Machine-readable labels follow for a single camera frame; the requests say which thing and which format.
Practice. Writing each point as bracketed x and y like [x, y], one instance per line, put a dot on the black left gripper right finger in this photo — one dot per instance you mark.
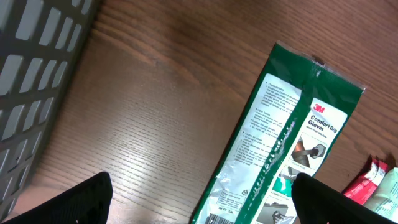
[317, 203]

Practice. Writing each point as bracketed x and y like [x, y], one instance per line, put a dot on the green white barcode packet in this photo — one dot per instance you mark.
[294, 114]

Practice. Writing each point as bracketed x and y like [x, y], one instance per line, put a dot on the grey plastic mesh basket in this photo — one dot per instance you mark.
[41, 42]

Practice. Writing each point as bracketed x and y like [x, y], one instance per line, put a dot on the white teal snack packet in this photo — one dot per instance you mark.
[384, 199]

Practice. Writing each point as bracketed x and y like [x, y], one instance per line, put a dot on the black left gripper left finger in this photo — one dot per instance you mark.
[85, 203]

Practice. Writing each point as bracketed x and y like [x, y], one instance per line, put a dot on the red white snack packet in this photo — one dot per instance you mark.
[367, 181]

